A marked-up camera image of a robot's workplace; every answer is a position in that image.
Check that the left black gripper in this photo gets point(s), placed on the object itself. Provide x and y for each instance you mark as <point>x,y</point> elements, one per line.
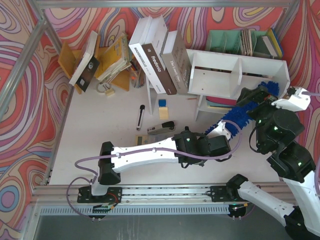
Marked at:
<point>222,144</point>

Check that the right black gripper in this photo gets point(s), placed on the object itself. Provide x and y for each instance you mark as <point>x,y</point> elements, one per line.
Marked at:
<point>253,95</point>

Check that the blue microfiber duster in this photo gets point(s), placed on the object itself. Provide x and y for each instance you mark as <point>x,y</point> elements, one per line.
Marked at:
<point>238,114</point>

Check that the yellow grey calculator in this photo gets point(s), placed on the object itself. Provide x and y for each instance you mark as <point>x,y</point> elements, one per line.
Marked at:
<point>143,140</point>

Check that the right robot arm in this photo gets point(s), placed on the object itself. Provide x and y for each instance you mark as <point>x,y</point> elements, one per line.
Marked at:
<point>276,128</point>

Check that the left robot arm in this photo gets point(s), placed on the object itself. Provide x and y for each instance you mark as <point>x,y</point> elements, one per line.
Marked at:
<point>186,148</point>

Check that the white bookshelf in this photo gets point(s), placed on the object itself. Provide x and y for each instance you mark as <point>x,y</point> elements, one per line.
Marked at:
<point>223,75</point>

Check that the stack of coloured folders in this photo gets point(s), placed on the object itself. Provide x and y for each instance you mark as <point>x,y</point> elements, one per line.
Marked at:
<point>220,103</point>

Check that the grey black stapler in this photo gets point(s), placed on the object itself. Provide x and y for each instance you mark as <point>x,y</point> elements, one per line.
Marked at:
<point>162,128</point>

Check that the blue yellow book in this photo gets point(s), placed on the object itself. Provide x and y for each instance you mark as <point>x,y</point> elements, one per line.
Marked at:
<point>271,34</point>

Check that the green file organizer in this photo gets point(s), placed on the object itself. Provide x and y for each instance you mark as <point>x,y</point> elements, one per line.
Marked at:
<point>230,42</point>

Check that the yellow sticky note pad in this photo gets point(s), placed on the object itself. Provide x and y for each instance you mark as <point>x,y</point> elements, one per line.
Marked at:
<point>163,113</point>

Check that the blue eraser block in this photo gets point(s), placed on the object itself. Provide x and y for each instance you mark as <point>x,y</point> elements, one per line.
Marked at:
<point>162,103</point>

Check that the small white shelf stand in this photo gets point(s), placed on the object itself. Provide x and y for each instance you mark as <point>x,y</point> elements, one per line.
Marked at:
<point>152,96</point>

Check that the black white utility knife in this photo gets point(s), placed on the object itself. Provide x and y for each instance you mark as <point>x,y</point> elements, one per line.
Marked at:
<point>140,117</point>

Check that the grey Lonely City book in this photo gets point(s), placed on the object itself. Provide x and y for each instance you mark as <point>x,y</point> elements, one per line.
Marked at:
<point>177,61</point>

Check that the pencil cup with pencils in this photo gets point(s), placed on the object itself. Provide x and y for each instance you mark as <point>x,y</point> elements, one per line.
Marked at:
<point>137,75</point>

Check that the brown Fredonia book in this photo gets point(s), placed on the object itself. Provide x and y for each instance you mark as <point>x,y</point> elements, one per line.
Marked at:
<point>161,80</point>

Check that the white Mademoiselle book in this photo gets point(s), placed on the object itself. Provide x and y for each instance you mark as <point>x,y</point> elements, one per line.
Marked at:
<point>136,43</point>

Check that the yellow worn books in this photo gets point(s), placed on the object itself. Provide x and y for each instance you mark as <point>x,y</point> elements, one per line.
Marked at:
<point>113,60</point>

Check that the black white paperback book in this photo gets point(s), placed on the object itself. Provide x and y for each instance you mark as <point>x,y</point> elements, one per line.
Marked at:
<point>86,64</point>

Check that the yellow wooden book rack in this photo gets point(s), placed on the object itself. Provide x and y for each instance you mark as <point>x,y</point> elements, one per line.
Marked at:
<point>67,59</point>

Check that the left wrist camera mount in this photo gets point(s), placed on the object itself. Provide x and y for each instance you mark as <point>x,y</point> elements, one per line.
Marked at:
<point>219,130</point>

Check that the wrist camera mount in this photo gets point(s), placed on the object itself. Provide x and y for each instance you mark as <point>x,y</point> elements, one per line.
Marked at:
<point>295,100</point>
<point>219,130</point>

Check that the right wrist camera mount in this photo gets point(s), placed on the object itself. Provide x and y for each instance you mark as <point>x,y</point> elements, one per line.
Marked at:
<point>295,100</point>

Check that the brass padlock with ring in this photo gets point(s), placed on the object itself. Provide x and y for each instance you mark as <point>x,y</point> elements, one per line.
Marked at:
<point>105,89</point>

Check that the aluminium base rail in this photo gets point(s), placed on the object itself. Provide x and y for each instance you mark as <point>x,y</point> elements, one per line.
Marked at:
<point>155,194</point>

